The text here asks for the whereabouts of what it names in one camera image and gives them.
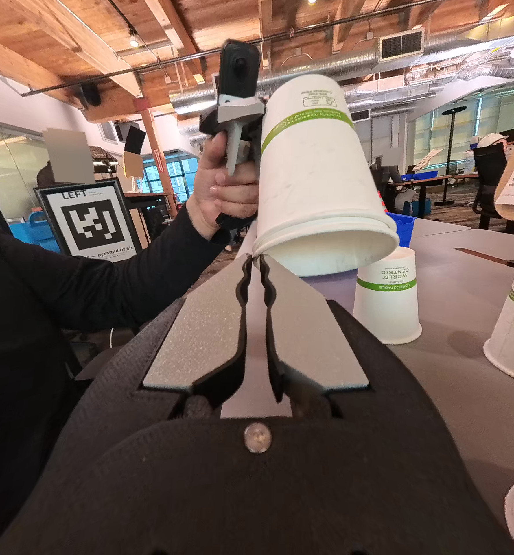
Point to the blue plastic bin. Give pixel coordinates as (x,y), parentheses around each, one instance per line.
(404,227)

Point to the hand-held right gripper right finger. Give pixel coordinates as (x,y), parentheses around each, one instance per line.
(313,342)

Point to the person's left hand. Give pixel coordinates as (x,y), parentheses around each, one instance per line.
(209,195)

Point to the silver air duct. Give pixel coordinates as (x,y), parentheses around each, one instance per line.
(317,69)

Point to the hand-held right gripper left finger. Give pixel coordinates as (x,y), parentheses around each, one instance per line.
(196,342)

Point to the white vent grille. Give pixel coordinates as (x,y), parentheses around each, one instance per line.
(401,44)

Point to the framed printed tag sign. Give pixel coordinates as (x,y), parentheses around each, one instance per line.
(92,221)

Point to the black floor lamp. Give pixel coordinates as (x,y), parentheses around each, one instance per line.
(453,143)

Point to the white hard hat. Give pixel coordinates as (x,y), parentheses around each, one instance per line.
(493,141)

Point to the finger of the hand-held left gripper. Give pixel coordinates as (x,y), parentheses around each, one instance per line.
(234,147)

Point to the wooden office desk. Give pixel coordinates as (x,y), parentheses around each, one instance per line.
(430,180)

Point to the blue plastic crate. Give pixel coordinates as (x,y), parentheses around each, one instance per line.
(31,232)

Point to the orange traffic cone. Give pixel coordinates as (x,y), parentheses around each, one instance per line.
(381,201)

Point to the small blue bin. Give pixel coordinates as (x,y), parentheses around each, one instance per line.
(419,175)

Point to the black light flag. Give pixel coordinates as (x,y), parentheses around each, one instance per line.
(134,138)

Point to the black ceiling speaker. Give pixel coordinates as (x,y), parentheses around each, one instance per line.
(91,94)

